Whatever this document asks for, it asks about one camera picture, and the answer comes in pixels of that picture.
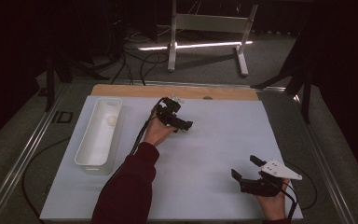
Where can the person's right hand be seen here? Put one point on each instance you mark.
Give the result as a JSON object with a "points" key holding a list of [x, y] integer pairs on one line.
{"points": [[273, 207]]}

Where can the white egg with dark mark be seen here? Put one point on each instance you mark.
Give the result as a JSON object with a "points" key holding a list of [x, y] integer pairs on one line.
{"points": [[184, 130]]}

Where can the pale blue table mat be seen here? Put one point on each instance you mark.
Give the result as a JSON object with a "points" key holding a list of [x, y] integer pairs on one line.
{"points": [[214, 149]]}

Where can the plain white egg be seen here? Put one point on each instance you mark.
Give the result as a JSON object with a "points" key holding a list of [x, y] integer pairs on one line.
{"points": [[112, 120]]}

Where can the metal floor rail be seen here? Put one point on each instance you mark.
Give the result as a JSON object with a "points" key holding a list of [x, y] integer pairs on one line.
{"points": [[329, 174], [21, 158], [199, 83]]}

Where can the black stand legs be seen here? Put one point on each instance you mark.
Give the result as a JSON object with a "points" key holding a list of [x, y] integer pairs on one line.
{"points": [[306, 99], [50, 84]]}

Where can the white metal stand frame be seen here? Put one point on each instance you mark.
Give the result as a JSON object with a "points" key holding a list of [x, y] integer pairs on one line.
{"points": [[209, 23]]}

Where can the person's left hand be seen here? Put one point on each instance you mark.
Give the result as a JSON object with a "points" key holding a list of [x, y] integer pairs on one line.
{"points": [[157, 132]]}

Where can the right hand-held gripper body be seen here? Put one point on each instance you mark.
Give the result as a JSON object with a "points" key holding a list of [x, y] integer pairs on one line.
{"points": [[265, 186]]}

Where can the white plastic bin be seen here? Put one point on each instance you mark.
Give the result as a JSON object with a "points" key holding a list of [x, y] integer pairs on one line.
{"points": [[96, 149]]}

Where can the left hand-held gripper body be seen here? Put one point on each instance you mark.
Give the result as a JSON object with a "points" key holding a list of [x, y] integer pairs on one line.
{"points": [[167, 113]]}

